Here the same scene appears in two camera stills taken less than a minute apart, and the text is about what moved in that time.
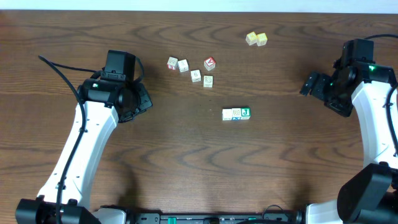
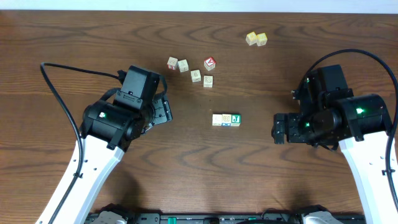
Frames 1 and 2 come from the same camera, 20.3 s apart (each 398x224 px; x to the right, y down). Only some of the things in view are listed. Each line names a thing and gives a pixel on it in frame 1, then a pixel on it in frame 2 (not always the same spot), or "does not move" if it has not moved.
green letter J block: (245, 113) → (236, 119)
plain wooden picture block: (183, 65) does not move
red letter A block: (209, 63) does not move
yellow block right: (262, 39) does not move
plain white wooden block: (226, 114) → (217, 119)
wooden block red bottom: (172, 63) does not move
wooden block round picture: (208, 81) does not move
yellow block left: (251, 38) does not move
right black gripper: (342, 108) → (295, 120)
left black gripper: (145, 98) → (160, 115)
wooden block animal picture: (196, 75) does not move
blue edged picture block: (236, 114) → (226, 120)
